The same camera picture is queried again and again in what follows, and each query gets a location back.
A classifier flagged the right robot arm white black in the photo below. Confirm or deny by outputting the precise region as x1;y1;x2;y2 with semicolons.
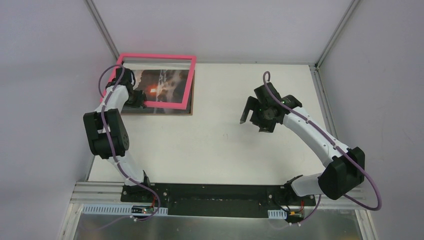
240;82;365;205

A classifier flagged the pink photo frame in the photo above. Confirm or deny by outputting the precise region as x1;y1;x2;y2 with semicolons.
95;53;197;113

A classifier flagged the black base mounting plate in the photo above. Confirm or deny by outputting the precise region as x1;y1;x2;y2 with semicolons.
120;183;316;218

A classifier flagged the right white cable duct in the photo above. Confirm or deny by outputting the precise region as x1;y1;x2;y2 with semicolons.
267;209;287;220

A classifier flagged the left white cable duct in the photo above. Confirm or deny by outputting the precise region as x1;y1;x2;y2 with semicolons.
81;204;157;217

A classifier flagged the brown frame backing board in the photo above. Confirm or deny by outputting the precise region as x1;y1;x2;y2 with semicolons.
120;69;196;116

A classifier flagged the white cable duct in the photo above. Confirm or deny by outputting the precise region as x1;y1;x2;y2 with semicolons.
81;204;157;217
267;209;287;220

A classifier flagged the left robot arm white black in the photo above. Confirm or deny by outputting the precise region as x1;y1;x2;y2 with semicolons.
83;64;153;203

